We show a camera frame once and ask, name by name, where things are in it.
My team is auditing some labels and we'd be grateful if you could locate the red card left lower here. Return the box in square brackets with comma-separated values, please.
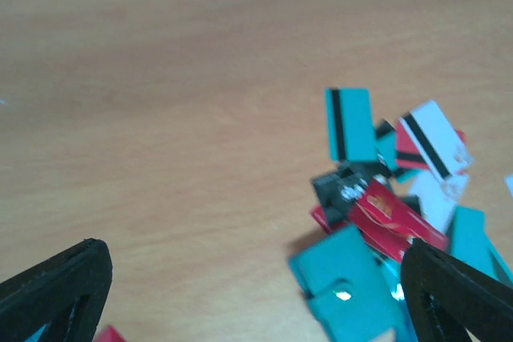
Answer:
[93, 325, 127, 342]

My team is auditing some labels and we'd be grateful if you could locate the white card black stripe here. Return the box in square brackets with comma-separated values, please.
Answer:
[396, 99, 473, 182]

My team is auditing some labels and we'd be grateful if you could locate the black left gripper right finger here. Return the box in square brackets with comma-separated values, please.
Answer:
[401, 239, 512, 341]

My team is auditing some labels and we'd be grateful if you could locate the teal card black stripe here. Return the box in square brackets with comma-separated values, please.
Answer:
[447, 206, 512, 288]

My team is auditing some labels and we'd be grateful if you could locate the teal leather card holder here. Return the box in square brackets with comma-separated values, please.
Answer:
[289, 225, 418, 342]

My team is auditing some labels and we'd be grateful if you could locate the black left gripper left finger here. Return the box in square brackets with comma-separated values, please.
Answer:
[1, 239, 113, 341]

